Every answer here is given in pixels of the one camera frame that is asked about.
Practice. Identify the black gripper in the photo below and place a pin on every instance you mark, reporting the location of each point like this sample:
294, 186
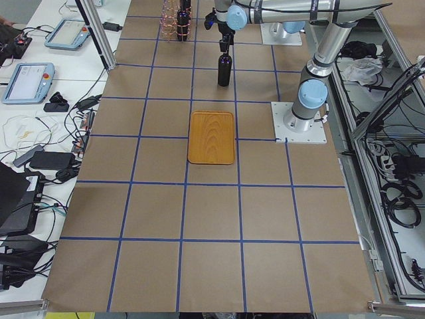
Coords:
226, 34

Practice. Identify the dark wine bottle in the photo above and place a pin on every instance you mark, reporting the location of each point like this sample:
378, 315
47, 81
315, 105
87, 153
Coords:
224, 69
183, 20

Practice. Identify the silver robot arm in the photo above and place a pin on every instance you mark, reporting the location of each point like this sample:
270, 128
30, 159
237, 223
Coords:
341, 17

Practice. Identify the wooden tray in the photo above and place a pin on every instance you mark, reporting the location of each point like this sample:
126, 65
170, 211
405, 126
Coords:
211, 138

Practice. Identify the black power adapter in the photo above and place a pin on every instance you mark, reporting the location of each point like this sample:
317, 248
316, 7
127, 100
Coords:
115, 27
51, 160

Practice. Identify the white crumpled cloth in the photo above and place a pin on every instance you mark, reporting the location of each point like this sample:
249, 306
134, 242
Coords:
364, 71

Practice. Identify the blue teach pendant far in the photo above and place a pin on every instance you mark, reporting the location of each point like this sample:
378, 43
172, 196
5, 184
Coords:
69, 34

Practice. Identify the blue teach pendant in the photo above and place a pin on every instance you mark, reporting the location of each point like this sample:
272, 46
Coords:
29, 83
69, 34

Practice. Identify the black small device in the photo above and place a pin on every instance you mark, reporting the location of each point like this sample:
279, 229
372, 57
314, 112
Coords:
57, 103

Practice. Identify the blue teach pendant near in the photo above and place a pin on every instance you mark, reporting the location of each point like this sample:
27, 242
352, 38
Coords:
29, 83

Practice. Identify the black power adapter near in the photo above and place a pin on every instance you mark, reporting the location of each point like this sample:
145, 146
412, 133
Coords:
51, 160

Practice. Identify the grey usb hub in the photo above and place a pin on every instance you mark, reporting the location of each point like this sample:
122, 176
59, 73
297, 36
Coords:
26, 157

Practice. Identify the black laptop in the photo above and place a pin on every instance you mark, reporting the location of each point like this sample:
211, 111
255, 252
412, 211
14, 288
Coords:
20, 193

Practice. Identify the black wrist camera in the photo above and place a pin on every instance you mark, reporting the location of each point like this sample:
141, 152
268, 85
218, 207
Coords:
210, 20

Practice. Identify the copper wire bottle basket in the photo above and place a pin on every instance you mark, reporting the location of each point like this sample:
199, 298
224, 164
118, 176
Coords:
168, 20

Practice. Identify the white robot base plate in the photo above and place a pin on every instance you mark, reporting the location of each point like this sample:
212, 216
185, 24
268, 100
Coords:
288, 128

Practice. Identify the aluminium frame post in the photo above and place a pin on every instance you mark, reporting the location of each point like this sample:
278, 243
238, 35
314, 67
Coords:
95, 27

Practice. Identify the aluminium side frame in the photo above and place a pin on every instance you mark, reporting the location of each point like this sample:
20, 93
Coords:
382, 125

